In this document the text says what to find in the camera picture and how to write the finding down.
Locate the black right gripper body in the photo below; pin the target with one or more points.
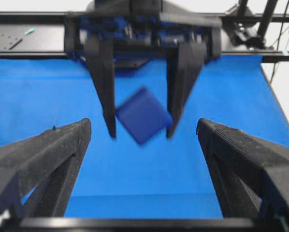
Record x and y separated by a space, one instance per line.
126 33

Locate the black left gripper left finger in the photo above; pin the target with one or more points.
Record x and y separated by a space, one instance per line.
37 175

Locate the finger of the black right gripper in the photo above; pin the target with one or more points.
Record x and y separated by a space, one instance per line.
100 63
183 66

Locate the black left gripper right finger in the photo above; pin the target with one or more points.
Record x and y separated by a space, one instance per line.
250 175

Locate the blue block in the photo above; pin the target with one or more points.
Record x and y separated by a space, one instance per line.
143 116

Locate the blue table cloth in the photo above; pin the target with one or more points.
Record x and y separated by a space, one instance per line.
165 178

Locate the black aluminium frame rail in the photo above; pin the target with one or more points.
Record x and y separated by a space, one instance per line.
40 35

